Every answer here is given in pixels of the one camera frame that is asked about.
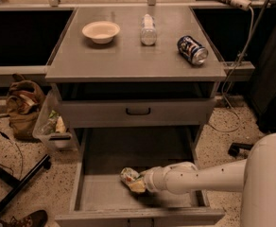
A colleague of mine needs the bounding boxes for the brown fabric bag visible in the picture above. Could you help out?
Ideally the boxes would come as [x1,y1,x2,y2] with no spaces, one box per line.
[6,73,45,141]

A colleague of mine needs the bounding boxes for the brown shoe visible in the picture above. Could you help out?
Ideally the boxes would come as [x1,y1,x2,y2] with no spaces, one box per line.
[0,210,48,227]

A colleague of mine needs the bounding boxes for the clear plastic storage bin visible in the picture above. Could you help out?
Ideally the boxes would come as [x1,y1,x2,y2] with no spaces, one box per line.
[33,91,76,150]

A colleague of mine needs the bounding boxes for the black metal stand legs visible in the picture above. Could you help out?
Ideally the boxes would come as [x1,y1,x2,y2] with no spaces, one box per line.
[0,109,52,219]

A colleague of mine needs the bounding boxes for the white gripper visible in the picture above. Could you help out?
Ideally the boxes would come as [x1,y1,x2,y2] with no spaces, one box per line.
[129,166,168,193]

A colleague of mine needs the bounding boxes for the closed grey top drawer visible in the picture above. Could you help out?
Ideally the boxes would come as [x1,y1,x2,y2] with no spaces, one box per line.
[58,98,216,128]

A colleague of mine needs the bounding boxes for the green white 7up can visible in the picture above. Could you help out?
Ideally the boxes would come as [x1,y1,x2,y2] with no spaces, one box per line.
[120,167,141,186]

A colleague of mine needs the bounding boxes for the grey cable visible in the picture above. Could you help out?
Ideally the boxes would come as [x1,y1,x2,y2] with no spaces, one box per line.
[207,0,276,134]

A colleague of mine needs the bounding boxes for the blue pepsi can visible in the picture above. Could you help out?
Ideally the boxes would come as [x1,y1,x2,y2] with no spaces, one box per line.
[177,35,208,65]

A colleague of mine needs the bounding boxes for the open grey middle drawer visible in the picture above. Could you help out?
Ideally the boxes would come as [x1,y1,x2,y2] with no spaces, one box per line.
[56,127,225,227]

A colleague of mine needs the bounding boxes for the black office chair base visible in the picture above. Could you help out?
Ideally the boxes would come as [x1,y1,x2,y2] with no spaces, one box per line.
[228,143,252,157]

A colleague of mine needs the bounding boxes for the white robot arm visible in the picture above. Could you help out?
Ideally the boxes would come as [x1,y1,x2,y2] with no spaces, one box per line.
[121,133,276,227]

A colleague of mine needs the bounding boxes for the grey drawer cabinet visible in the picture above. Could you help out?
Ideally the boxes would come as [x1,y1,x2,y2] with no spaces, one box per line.
[44,5,228,227]

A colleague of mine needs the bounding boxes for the white paper bowl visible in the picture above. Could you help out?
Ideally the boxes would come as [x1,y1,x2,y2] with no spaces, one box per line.
[82,21,120,44]

